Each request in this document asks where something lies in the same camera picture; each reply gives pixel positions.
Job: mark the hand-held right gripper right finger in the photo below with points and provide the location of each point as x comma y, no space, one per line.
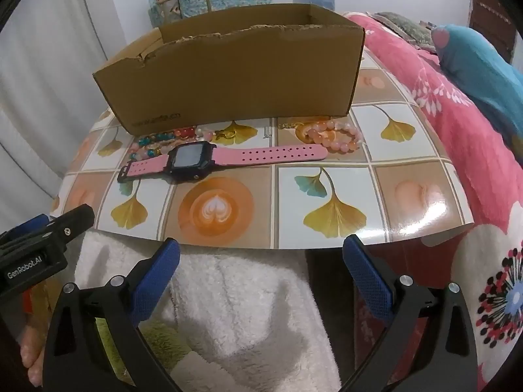
365,277

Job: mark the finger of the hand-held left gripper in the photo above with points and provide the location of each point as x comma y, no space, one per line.
28,224
71,224

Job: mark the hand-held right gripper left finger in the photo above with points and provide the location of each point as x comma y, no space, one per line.
157,277

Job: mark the gold hoop earring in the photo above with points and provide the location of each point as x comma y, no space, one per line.
290,126

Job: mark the brown cardboard box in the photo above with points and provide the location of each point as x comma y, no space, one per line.
229,81

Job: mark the person's left hand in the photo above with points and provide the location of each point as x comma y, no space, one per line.
32,355

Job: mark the green fluffy cloth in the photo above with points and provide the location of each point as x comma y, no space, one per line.
163,351

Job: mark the white fluffy cloth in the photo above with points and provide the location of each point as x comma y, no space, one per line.
245,314

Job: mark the white curtain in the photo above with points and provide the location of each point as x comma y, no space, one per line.
49,90

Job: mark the pink floral blanket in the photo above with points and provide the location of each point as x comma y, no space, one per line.
461,130

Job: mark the blue plush pillow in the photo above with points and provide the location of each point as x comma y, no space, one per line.
482,69

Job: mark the wooden chair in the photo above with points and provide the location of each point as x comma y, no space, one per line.
179,2

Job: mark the grey patterned cushion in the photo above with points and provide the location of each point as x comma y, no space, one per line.
404,28

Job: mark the brown door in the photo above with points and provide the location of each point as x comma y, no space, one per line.
490,12

